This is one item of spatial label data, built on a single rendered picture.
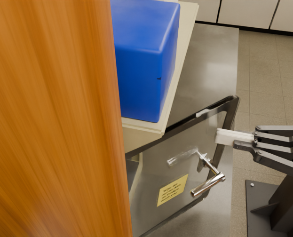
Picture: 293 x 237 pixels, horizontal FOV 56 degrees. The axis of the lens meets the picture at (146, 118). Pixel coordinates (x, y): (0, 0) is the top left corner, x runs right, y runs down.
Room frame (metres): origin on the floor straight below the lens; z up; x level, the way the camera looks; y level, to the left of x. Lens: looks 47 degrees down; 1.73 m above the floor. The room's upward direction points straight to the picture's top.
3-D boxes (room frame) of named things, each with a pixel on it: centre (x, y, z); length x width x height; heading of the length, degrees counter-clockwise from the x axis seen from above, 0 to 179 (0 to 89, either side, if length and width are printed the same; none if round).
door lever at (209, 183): (0.32, -0.13, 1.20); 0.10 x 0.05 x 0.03; 123
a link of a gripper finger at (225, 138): (0.34, -0.17, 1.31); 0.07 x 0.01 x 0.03; 76
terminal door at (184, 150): (0.30, -0.05, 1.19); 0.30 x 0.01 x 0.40; 123
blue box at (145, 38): (0.26, 0.02, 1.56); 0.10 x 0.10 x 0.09; 76
